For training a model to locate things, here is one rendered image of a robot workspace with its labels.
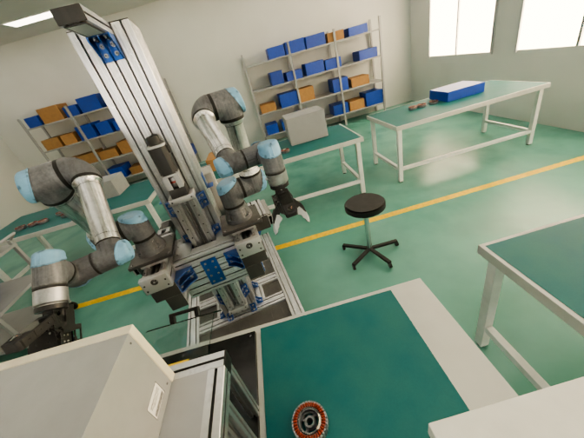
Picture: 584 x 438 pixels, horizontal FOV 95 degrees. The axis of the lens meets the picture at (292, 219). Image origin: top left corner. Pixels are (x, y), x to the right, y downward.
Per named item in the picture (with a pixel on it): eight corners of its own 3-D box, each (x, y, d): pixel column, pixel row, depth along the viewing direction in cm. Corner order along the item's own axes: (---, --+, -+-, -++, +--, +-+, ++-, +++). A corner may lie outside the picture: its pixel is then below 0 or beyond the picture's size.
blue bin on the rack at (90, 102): (92, 110, 602) (84, 97, 588) (110, 105, 604) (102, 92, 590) (82, 113, 566) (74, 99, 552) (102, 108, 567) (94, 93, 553)
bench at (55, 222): (56, 255, 423) (20, 215, 385) (189, 216, 425) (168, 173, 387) (13, 297, 345) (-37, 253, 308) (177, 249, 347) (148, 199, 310)
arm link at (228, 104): (240, 193, 154) (202, 92, 122) (263, 183, 158) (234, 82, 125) (246, 202, 145) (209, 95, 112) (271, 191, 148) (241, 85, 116)
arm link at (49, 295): (50, 286, 70) (21, 295, 70) (52, 303, 69) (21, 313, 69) (75, 286, 78) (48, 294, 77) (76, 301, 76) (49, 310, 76)
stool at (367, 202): (339, 243, 277) (329, 195, 249) (384, 229, 278) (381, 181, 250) (358, 278, 231) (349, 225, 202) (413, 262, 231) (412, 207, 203)
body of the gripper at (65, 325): (83, 344, 75) (80, 301, 78) (56, 351, 66) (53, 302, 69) (57, 352, 75) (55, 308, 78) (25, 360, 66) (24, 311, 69)
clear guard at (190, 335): (159, 328, 99) (151, 318, 96) (221, 309, 100) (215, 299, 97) (125, 430, 71) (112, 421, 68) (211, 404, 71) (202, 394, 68)
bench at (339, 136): (214, 209, 425) (194, 165, 388) (347, 170, 427) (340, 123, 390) (207, 241, 348) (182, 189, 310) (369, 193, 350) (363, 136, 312)
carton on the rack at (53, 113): (56, 121, 601) (47, 108, 587) (74, 116, 603) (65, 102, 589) (44, 124, 567) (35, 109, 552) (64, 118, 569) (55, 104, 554)
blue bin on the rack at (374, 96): (360, 104, 684) (359, 92, 669) (375, 100, 684) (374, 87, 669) (367, 106, 648) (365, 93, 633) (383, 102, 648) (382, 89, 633)
